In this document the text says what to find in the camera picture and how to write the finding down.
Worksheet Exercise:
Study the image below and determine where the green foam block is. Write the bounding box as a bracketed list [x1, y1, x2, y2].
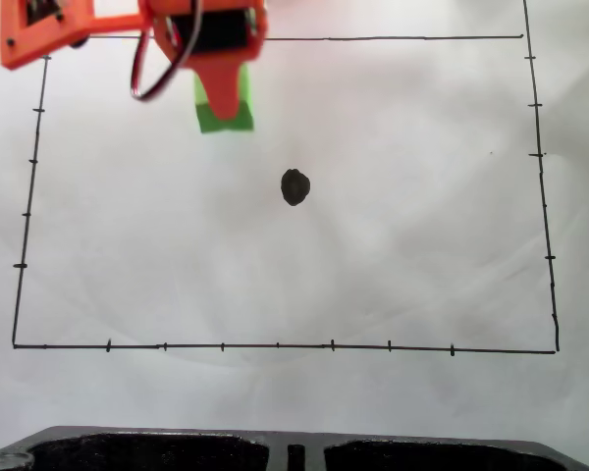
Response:
[192, 62, 256, 134]

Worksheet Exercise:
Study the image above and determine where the black dot mark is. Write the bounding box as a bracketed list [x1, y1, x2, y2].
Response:
[280, 168, 312, 208]

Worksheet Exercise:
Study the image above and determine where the white paper sheet drawn rectangle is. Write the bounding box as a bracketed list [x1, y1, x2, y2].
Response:
[0, 0, 589, 443]

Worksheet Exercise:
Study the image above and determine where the black metal base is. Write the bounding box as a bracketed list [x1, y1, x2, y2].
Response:
[0, 425, 589, 471]

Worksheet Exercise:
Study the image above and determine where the red black white servo cable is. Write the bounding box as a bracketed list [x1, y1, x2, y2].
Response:
[126, 0, 203, 104]

